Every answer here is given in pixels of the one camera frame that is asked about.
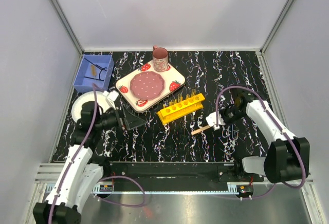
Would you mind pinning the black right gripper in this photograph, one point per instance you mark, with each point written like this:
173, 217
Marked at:
227, 123

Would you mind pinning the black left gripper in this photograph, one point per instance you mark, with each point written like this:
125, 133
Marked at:
132, 120

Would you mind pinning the yellow plastic test tube rack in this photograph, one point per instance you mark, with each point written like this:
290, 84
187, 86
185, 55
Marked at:
180, 109

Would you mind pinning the test tube brush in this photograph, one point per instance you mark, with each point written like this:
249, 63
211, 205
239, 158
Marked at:
95, 71

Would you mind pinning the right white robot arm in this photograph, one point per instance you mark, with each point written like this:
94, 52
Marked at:
287, 159

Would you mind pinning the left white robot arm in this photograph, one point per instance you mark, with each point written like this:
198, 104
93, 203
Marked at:
83, 169

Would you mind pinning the white strawberry serving tray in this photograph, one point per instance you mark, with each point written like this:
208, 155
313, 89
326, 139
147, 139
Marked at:
173, 81

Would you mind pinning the pink polka dot plate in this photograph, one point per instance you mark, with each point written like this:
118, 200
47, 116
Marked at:
147, 85

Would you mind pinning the white paper plate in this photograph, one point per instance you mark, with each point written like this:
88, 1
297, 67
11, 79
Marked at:
84, 98

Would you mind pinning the blue plastic bin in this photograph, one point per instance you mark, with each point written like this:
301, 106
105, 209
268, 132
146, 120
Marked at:
83, 85

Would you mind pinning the pink patterned mug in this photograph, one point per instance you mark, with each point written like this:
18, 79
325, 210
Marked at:
160, 58

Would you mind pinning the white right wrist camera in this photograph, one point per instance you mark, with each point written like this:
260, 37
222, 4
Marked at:
214, 121

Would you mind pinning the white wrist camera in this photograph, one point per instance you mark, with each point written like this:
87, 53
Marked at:
214, 121
110, 98

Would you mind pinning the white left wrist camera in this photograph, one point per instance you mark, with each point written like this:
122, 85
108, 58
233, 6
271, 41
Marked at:
110, 98

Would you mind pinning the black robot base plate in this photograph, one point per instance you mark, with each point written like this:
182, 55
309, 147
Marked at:
181, 173

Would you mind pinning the white slotted cable duct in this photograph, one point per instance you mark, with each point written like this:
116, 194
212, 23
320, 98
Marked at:
167, 188

